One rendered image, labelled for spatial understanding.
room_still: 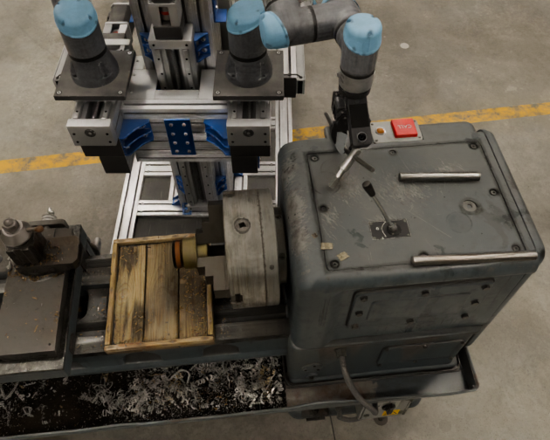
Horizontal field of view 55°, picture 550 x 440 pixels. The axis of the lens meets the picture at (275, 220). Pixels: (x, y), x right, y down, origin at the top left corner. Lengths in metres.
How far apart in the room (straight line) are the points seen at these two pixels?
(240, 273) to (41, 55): 2.97
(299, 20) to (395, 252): 0.55
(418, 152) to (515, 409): 1.45
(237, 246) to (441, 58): 2.79
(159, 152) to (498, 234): 1.19
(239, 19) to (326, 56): 2.15
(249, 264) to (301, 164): 0.30
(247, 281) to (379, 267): 0.32
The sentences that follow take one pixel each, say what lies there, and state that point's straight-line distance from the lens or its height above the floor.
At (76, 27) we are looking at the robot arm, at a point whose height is 1.37.
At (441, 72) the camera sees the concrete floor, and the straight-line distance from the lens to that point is 3.71.
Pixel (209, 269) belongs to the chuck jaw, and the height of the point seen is 1.11.
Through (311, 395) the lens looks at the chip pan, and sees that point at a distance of 1.82.
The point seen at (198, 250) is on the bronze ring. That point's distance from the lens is 1.39.
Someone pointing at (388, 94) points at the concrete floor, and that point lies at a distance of 3.47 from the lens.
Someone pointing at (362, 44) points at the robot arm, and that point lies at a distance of 1.10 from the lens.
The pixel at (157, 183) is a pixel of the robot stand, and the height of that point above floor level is 0.21.
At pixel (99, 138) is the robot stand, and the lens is 1.77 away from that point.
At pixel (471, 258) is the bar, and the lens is 1.25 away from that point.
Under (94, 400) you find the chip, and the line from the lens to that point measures 1.90.
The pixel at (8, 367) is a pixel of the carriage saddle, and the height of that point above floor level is 0.92.
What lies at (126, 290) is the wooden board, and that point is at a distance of 1.63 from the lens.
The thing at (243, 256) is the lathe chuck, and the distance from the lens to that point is 1.26.
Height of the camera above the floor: 2.29
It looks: 56 degrees down
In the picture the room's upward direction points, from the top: straight up
